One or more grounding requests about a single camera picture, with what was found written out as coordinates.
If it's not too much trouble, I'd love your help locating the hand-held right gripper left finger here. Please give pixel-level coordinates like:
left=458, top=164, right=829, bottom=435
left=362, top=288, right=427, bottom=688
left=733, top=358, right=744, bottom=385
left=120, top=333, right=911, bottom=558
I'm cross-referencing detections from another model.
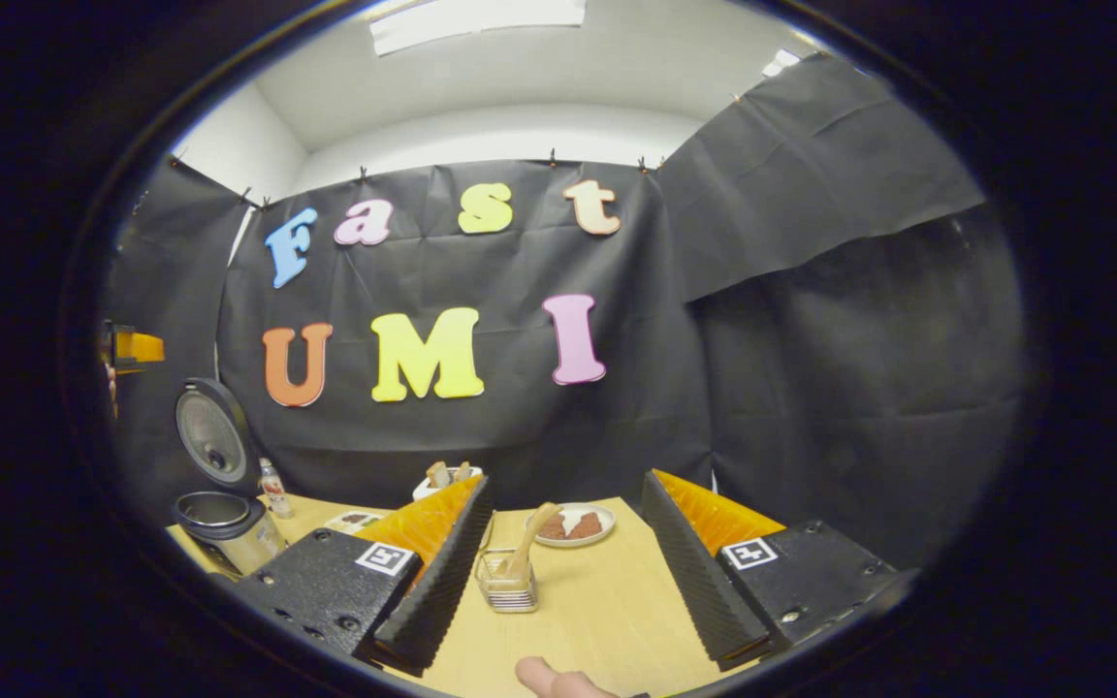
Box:
left=234, top=473, right=495, bottom=678

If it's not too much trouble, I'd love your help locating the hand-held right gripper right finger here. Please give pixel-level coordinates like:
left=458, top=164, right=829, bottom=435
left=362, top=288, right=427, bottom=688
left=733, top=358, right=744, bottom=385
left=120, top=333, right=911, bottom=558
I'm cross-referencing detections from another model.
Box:
left=641, top=469, right=913, bottom=672

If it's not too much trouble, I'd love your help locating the clear wire chopstick holder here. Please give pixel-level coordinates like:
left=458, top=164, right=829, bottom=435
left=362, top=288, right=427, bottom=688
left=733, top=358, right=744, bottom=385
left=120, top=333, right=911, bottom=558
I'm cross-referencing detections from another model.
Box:
left=475, top=548, right=540, bottom=614

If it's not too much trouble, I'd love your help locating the wooden spoon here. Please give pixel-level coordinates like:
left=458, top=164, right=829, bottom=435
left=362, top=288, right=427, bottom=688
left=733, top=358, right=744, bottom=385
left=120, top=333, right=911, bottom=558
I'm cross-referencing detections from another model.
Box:
left=495, top=501, right=564, bottom=580

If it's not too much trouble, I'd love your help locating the black and silver rice cooker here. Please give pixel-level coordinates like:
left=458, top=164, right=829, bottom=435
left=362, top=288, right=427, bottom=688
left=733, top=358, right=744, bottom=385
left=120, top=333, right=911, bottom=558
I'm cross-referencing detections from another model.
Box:
left=174, top=376, right=290, bottom=578

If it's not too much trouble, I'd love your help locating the white toaster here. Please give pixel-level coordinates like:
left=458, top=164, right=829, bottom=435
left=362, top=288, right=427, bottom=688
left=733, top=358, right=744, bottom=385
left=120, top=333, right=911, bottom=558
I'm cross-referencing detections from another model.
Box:
left=412, top=467, right=484, bottom=503

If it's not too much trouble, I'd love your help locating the white divided bean dish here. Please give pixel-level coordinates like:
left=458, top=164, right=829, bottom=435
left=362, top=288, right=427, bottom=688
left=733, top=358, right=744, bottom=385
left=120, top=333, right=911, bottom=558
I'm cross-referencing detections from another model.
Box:
left=324, top=510, right=387, bottom=536

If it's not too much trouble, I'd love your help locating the white round plate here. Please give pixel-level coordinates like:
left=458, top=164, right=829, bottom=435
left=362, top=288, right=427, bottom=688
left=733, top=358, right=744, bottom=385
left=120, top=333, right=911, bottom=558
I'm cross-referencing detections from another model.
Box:
left=526, top=502, right=617, bottom=549

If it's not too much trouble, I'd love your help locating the small clear drink bottle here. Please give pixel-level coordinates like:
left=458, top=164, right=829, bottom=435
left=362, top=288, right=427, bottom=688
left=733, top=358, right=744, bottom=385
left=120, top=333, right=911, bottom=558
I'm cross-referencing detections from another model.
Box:
left=259, top=458, right=293, bottom=520

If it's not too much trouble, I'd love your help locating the black backdrop cloth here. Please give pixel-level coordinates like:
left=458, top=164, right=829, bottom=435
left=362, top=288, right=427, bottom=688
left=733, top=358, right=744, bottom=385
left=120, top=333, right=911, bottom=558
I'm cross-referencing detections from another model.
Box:
left=103, top=53, right=1025, bottom=573

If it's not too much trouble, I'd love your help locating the large ceiling light panel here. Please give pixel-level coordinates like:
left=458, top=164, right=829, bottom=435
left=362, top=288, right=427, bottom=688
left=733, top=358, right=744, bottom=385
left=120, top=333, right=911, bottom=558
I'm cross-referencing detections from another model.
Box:
left=367, top=0, right=587, bottom=57

